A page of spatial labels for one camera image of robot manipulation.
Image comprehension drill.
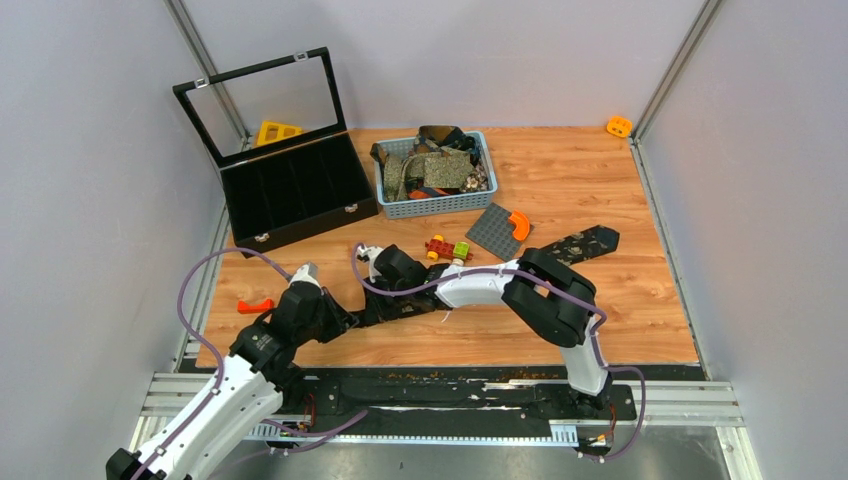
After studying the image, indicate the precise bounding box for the black floral patterned tie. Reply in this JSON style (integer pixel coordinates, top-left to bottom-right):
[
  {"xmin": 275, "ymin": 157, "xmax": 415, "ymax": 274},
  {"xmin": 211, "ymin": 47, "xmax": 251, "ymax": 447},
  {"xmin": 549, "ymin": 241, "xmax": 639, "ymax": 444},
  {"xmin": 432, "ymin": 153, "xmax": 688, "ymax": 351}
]
[{"xmin": 361, "ymin": 225, "xmax": 620, "ymax": 333}]

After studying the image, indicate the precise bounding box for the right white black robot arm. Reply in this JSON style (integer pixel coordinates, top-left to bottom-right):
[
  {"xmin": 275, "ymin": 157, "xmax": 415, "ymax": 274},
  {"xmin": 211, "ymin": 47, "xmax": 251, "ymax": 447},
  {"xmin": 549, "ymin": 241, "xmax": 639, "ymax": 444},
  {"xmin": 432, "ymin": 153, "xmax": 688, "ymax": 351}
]
[{"xmin": 351, "ymin": 244, "xmax": 611, "ymax": 418}]

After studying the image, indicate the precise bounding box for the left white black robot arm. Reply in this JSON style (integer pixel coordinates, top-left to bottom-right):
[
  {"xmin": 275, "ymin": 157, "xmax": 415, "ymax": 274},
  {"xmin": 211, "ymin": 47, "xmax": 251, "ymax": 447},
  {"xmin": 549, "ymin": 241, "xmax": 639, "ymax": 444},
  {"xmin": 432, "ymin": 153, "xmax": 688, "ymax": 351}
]
[{"xmin": 105, "ymin": 281, "xmax": 358, "ymax": 479}]

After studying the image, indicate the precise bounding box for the red green lego car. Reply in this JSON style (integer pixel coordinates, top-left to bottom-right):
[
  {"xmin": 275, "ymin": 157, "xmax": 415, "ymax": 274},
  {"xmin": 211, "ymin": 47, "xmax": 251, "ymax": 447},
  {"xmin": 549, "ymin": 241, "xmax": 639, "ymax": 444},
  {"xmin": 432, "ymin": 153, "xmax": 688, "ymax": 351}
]
[{"xmin": 424, "ymin": 235, "xmax": 474, "ymax": 262}]

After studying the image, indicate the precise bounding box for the red small plastic piece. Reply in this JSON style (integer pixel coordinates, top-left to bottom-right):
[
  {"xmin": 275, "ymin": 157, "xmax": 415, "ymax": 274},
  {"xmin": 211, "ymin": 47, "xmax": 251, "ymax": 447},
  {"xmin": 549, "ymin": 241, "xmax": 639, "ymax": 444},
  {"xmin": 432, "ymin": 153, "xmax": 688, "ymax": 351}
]
[{"xmin": 237, "ymin": 298, "xmax": 275, "ymax": 315}]

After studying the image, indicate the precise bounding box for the blue plastic basket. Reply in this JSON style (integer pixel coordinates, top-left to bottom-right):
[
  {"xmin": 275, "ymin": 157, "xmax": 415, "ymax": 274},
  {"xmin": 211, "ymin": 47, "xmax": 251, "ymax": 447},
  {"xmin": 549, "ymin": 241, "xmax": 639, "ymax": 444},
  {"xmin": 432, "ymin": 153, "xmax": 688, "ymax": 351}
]
[{"xmin": 370, "ymin": 131, "xmax": 498, "ymax": 219}]

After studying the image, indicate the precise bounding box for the grey lego baseplate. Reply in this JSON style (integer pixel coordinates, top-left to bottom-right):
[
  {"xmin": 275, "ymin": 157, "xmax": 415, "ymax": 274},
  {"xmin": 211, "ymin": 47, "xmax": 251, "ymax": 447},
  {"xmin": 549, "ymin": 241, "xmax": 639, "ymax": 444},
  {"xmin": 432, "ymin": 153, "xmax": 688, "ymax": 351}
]
[{"xmin": 465, "ymin": 203, "xmax": 523, "ymax": 261}]

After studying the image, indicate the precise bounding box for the olive patterned tie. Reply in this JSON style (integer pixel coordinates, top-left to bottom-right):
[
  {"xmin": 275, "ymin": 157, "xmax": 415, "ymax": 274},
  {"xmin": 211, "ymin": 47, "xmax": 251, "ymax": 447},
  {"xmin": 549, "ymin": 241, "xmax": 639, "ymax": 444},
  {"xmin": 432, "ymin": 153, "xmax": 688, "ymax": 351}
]
[{"xmin": 382, "ymin": 150, "xmax": 475, "ymax": 202}]

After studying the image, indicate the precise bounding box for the orange curved plastic piece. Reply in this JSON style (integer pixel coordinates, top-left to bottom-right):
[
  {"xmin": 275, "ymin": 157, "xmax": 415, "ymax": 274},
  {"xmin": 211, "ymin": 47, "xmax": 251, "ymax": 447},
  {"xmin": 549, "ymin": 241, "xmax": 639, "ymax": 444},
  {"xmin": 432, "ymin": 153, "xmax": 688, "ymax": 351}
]
[{"xmin": 508, "ymin": 210, "xmax": 532, "ymax": 242}]

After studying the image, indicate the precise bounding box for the dark blue tie in basket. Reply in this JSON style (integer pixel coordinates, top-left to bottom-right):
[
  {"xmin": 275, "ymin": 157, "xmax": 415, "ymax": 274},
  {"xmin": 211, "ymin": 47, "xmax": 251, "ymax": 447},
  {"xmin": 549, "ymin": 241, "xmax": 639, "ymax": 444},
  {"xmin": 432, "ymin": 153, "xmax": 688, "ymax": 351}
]
[{"xmin": 411, "ymin": 125, "xmax": 480, "ymax": 165}]

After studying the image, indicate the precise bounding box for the yellow triangular plastic toy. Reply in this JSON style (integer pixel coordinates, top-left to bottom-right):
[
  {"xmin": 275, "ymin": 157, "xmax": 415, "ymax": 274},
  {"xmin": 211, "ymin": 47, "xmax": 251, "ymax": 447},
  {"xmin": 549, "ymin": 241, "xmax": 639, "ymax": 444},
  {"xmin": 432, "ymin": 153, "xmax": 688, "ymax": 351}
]
[{"xmin": 254, "ymin": 121, "xmax": 303, "ymax": 147}]

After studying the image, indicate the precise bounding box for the black glass-lid display box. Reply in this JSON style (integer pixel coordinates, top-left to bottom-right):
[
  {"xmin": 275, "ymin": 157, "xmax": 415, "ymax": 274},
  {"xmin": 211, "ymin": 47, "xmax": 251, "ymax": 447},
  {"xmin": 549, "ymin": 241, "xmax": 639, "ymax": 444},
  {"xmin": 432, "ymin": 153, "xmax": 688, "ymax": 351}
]
[{"xmin": 172, "ymin": 47, "xmax": 378, "ymax": 258}]

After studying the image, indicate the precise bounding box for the orange plastic block toy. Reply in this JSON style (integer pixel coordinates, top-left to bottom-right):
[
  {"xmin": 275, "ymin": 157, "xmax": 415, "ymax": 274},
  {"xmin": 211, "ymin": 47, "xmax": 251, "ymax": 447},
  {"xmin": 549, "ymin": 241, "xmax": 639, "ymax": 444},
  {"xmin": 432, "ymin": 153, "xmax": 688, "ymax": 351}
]
[{"xmin": 606, "ymin": 116, "xmax": 633, "ymax": 138}]

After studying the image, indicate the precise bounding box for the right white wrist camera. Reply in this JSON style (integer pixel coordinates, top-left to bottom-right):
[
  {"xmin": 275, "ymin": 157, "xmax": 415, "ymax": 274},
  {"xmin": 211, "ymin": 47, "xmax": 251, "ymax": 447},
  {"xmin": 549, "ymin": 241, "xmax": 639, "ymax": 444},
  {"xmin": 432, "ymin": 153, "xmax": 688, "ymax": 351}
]
[{"xmin": 355, "ymin": 244, "xmax": 384, "ymax": 281}]

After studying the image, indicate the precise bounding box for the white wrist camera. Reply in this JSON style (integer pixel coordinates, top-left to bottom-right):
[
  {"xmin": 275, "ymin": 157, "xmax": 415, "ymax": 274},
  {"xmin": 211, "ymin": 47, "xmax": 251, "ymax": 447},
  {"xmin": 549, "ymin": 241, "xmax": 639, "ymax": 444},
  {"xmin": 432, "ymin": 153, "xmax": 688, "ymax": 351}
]
[
  {"xmin": 355, "ymin": 244, "xmax": 384, "ymax": 281},
  {"xmin": 288, "ymin": 262, "xmax": 321, "ymax": 288}
]

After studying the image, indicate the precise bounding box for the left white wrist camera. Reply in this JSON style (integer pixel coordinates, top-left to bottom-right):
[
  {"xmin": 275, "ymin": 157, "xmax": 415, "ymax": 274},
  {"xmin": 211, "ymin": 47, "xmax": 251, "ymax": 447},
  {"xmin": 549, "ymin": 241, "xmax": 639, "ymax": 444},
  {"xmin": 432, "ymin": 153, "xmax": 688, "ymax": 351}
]
[{"xmin": 288, "ymin": 262, "xmax": 321, "ymax": 288}]

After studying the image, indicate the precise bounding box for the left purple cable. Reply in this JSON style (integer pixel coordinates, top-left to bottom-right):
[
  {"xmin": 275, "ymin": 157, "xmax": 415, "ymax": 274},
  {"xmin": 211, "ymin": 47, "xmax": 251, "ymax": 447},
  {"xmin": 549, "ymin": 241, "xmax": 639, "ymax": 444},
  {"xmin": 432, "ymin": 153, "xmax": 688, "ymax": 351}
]
[{"xmin": 129, "ymin": 247, "xmax": 370, "ymax": 480}]

